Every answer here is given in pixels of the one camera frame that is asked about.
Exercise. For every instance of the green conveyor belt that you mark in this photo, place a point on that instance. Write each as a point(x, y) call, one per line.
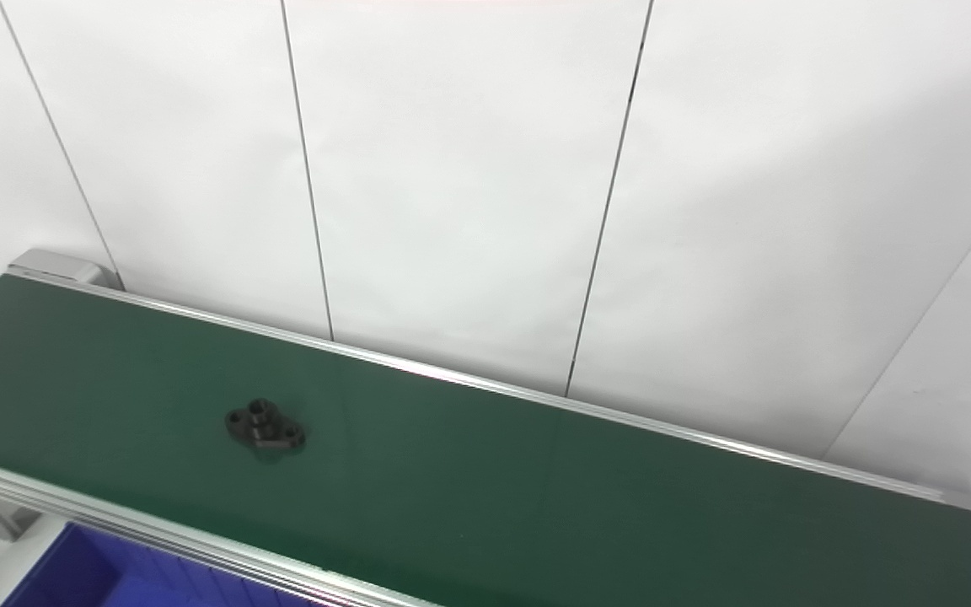
point(536, 489)
point(157, 529)

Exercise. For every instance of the blue plastic bin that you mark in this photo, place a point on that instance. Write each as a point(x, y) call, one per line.
point(115, 573)

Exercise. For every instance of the black flange part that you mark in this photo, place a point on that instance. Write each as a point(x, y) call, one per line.
point(262, 428)

